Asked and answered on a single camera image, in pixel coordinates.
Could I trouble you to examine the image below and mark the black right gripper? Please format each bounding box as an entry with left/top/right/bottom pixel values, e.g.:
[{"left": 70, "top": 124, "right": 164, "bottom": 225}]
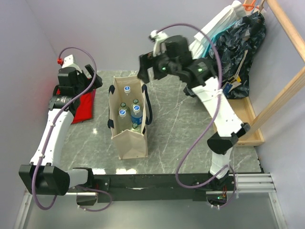
[{"left": 136, "top": 48, "right": 179, "bottom": 84}]

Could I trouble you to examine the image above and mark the blue label water bottle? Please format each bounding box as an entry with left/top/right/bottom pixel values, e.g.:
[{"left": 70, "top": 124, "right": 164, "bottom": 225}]
[{"left": 131, "top": 105, "right": 143, "bottom": 126}]

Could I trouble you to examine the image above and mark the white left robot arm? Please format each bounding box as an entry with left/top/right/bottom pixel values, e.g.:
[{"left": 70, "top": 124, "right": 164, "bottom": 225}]
[{"left": 19, "top": 64, "right": 102, "bottom": 196}]

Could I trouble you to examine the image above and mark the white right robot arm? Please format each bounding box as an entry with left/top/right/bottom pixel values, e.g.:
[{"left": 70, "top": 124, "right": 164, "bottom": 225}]
[{"left": 137, "top": 33, "right": 250, "bottom": 190}]

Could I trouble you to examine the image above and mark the beige canvas tote bag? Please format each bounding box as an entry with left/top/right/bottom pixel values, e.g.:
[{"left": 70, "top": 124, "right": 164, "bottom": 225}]
[{"left": 108, "top": 76, "right": 153, "bottom": 159}]

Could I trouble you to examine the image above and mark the red folded cloth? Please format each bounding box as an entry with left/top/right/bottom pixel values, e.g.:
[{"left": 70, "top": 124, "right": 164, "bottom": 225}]
[{"left": 71, "top": 89, "right": 96, "bottom": 125}]

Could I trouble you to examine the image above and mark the green cap glass bottle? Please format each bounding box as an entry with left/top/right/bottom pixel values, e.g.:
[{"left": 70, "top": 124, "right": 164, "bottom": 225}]
[{"left": 119, "top": 102, "right": 131, "bottom": 113}]

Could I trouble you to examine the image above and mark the white pleated garment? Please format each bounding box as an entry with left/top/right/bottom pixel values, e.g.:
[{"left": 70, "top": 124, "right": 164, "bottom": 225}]
[{"left": 189, "top": 0, "right": 246, "bottom": 59}]

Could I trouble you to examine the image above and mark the green cap bottle front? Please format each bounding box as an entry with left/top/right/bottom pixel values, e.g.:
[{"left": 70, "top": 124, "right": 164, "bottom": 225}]
[{"left": 131, "top": 123, "right": 142, "bottom": 134}]

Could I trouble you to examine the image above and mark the teal garment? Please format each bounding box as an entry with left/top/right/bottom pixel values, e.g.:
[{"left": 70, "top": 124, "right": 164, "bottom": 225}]
[{"left": 200, "top": 20, "right": 237, "bottom": 57}]

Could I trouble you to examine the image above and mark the blue hang tag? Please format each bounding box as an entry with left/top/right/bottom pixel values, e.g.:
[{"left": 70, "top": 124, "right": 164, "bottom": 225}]
[{"left": 222, "top": 82, "right": 233, "bottom": 94}]

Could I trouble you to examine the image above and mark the dark patterned shirt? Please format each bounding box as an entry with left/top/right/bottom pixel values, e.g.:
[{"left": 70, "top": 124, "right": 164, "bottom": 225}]
[{"left": 215, "top": 12, "right": 266, "bottom": 100}]

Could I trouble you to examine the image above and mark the wooden tray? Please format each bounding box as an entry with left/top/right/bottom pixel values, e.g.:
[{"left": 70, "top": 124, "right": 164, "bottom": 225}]
[{"left": 228, "top": 97, "right": 264, "bottom": 146}]

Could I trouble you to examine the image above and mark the black base beam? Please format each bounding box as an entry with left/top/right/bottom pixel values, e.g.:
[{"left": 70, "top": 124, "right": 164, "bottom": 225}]
[{"left": 88, "top": 174, "right": 234, "bottom": 201}]

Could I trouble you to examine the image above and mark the orange clothes hanger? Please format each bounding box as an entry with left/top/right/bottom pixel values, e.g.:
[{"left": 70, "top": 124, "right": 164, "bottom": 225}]
[{"left": 243, "top": 0, "right": 256, "bottom": 11}]

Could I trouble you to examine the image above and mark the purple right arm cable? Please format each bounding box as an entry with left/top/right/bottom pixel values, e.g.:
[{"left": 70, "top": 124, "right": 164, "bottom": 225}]
[{"left": 156, "top": 23, "right": 238, "bottom": 210}]

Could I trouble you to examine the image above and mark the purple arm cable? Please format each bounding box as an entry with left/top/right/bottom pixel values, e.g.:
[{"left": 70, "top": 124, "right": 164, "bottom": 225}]
[
  {"left": 30, "top": 47, "right": 112, "bottom": 212},
  {"left": 156, "top": 23, "right": 238, "bottom": 210}
]

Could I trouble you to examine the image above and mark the wooden rack frame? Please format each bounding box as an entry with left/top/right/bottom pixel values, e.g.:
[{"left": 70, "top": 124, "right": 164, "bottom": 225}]
[{"left": 239, "top": 0, "right": 305, "bottom": 146}]

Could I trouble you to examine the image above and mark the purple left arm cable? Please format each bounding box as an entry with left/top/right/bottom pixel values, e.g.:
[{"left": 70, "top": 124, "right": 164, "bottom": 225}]
[{"left": 30, "top": 47, "right": 112, "bottom": 212}]

